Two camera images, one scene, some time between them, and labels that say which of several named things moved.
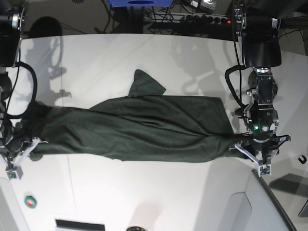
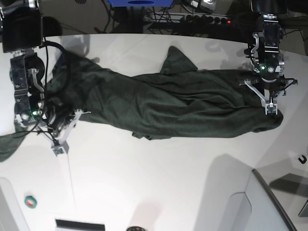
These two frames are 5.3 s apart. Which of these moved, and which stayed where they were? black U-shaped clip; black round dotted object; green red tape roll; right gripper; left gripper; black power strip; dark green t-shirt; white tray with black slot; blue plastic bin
Moved: left gripper; right gripper; dark green t-shirt
Stayed: black U-shaped clip; blue plastic bin; black power strip; white tray with black slot; green red tape roll; black round dotted object
